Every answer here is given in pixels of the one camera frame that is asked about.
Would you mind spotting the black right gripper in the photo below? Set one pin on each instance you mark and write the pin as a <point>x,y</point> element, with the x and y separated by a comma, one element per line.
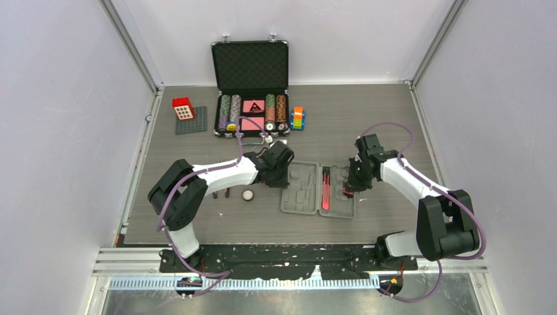
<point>353,185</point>

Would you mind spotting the red black utility knife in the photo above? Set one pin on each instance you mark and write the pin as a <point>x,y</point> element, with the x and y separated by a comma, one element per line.
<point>325,203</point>

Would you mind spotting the red toy brick door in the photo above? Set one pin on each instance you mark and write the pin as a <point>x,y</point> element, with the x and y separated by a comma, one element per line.
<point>183,108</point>

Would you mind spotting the purple green chip row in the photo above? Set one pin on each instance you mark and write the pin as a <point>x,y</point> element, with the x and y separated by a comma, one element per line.
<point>224,112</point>

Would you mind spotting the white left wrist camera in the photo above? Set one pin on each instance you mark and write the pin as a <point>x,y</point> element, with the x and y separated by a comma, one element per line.
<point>270,141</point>

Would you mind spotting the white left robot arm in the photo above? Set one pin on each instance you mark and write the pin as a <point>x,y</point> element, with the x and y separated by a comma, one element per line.
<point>177,196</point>

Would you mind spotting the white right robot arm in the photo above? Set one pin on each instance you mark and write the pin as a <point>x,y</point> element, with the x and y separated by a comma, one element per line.
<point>444,227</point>

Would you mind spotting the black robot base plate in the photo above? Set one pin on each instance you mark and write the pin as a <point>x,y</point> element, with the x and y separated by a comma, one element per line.
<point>295,261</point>

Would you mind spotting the grey plastic tool case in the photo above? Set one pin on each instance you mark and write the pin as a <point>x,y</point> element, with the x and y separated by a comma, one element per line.
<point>304,193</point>

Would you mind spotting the dark grey brick baseplate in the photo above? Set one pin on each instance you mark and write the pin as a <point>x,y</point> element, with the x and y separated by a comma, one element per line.
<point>196,125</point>

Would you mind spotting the brown black chip row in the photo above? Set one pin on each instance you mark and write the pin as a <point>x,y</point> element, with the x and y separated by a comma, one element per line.
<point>281,117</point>

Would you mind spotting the blue orange chip row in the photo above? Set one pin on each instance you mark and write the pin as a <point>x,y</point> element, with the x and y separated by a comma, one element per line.
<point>234,112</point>

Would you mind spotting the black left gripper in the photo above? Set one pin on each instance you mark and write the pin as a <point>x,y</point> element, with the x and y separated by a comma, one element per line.
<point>282,183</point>

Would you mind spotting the black electrical tape roll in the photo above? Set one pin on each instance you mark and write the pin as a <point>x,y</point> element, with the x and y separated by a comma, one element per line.
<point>248,195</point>

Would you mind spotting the black poker chip case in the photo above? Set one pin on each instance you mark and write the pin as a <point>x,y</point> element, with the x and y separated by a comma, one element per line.
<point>251,69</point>

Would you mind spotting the red triangle dealer button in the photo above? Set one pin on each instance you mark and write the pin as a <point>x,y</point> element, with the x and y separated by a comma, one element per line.
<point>254,106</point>

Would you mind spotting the colourful toy brick stack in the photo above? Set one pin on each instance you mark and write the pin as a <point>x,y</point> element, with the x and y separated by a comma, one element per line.
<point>297,119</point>

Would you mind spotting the red black bit holder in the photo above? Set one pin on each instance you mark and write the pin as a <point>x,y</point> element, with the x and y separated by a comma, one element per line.
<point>347,193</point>

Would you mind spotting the red card deck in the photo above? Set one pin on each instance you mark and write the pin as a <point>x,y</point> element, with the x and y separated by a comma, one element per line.
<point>252,124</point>

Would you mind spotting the green red chip row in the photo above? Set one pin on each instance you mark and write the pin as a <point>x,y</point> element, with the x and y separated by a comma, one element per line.
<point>270,112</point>

